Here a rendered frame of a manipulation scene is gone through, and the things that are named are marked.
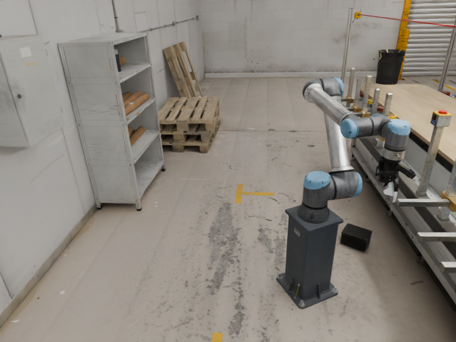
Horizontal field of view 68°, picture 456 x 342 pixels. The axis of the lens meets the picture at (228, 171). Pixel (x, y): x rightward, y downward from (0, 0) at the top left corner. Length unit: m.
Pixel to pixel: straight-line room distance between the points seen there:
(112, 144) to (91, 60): 0.73
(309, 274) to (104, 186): 2.06
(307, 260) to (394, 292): 0.73
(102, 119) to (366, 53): 7.43
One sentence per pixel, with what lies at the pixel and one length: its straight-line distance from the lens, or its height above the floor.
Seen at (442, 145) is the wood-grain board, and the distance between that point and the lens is 2.67.
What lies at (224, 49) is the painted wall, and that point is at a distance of 9.15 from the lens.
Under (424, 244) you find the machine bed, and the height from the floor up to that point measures 0.17.
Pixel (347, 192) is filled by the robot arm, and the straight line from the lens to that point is 2.10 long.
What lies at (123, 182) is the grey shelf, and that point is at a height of 0.31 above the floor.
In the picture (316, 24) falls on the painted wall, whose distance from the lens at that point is 9.11.
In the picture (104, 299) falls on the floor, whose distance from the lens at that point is 2.62.
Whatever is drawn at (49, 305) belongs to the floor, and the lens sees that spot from 2.74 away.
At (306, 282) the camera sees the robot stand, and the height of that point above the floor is 0.18.
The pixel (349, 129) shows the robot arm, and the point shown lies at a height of 1.26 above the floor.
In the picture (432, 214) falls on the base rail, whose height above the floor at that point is 0.70.
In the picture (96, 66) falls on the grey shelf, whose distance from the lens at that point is 3.01.
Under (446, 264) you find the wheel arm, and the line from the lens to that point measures 1.61.
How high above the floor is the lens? 1.80
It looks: 27 degrees down
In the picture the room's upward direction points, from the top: 2 degrees counter-clockwise
